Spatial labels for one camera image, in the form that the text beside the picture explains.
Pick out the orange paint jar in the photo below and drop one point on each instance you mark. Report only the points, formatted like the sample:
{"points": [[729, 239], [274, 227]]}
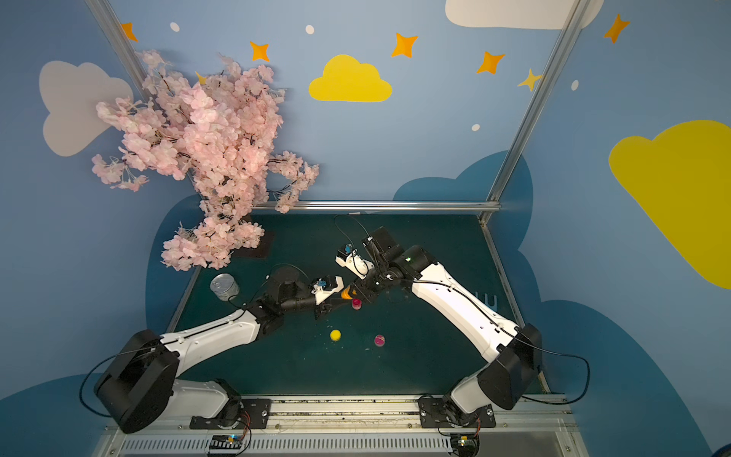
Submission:
{"points": [[348, 293]]}

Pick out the pink cherry blossom tree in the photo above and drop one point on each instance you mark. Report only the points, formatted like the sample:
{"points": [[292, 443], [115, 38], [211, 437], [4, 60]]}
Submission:
{"points": [[219, 133]]}

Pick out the aluminium frame post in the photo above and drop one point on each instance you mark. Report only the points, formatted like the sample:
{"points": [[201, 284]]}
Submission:
{"points": [[552, 71], [108, 22]]}

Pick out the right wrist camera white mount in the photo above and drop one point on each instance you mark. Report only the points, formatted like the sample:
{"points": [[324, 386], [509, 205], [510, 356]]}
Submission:
{"points": [[348, 257]]}

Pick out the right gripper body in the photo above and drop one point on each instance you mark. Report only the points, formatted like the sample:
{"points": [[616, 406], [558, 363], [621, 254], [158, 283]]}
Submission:
{"points": [[365, 283]]}

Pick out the right electronics board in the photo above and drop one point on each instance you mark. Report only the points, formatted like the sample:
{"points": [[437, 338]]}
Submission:
{"points": [[464, 445]]}

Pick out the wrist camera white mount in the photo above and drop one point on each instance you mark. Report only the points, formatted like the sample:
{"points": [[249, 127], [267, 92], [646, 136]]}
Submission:
{"points": [[326, 286], [348, 257]]}

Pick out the blue garden fork wooden handle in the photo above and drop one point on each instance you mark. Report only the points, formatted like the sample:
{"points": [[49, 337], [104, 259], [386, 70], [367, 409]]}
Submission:
{"points": [[491, 301]]}

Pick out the horizontal aluminium frame bar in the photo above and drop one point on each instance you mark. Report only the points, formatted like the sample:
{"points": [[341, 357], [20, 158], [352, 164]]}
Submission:
{"points": [[396, 207]]}

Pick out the magenta jar lid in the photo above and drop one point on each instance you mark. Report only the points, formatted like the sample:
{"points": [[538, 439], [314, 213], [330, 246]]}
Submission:
{"points": [[379, 341]]}

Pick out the electronics board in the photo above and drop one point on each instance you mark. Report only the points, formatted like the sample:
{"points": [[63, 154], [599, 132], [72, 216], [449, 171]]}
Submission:
{"points": [[464, 445], [226, 445]]}

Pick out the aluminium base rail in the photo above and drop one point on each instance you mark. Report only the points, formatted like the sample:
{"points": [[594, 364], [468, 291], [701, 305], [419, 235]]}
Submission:
{"points": [[361, 425]]}

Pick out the silver metal can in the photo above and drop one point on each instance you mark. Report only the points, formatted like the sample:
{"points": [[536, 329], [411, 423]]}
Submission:
{"points": [[224, 286]]}

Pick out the left aluminium frame post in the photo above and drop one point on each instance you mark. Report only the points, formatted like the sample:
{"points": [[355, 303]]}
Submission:
{"points": [[108, 22]]}

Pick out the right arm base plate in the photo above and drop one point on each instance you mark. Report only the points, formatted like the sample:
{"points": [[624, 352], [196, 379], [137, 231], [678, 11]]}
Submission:
{"points": [[435, 412]]}

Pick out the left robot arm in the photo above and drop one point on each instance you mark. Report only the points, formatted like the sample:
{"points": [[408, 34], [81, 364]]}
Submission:
{"points": [[143, 382]]}

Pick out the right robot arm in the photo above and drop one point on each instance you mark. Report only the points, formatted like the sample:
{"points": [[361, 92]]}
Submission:
{"points": [[513, 354]]}

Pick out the right aluminium frame post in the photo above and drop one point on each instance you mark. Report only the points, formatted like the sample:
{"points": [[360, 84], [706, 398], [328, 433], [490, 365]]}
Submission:
{"points": [[552, 71]]}

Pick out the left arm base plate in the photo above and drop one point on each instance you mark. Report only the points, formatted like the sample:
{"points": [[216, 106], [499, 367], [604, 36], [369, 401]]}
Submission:
{"points": [[252, 413]]}

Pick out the left electronics board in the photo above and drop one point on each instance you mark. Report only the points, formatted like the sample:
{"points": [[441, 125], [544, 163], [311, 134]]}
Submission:
{"points": [[226, 445]]}

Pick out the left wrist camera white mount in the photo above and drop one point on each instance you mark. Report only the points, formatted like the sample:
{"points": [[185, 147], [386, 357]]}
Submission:
{"points": [[326, 286]]}

